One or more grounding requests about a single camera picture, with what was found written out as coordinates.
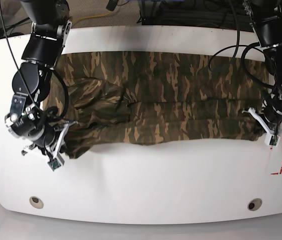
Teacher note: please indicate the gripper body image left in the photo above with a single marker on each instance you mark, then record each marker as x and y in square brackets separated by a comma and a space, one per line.
[48, 140]

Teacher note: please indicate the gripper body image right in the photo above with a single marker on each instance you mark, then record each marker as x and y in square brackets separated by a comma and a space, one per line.
[272, 110]

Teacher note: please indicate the camouflage T-shirt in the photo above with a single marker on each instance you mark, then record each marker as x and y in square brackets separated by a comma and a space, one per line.
[148, 98]

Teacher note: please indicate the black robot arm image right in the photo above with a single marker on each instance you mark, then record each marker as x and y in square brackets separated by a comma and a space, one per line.
[266, 22]

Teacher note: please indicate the black robot arm image left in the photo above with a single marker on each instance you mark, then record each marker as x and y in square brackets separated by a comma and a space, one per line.
[31, 84]

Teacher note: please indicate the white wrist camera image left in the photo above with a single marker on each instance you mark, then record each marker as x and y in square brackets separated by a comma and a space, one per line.
[53, 159]

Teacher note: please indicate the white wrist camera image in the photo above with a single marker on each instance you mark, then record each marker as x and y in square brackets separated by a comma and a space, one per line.
[53, 159]
[250, 124]

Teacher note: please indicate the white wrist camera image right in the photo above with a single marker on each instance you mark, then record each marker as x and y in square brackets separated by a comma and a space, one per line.
[250, 124]

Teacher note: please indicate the left table cable grommet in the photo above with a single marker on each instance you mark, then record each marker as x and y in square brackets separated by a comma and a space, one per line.
[36, 202]

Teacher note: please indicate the table cable grommet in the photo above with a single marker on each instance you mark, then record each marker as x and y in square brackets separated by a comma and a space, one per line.
[254, 204]
[36, 202]

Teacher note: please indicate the right table cable grommet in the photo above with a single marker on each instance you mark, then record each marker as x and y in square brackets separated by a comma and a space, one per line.
[254, 204]

